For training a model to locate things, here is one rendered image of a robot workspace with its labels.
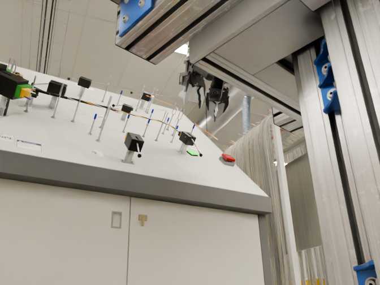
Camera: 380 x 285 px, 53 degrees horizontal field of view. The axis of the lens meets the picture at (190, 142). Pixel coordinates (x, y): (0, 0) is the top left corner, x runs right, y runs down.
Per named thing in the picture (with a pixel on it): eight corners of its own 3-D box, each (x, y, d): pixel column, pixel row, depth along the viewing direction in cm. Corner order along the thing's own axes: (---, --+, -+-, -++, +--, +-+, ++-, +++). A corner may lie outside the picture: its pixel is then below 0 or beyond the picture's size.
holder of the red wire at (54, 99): (27, 98, 156) (34, 73, 153) (60, 108, 160) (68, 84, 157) (25, 102, 151) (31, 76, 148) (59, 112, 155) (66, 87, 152)
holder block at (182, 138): (185, 145, 161) (189, 136, 160) (178, 139, 165) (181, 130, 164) (193, 146, 164) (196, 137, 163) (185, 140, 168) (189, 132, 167)
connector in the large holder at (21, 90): (24, 95, 130) (27, 83, 129) (31, 98, 130) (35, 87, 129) (13, 96, 125) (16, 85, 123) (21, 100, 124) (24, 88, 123)
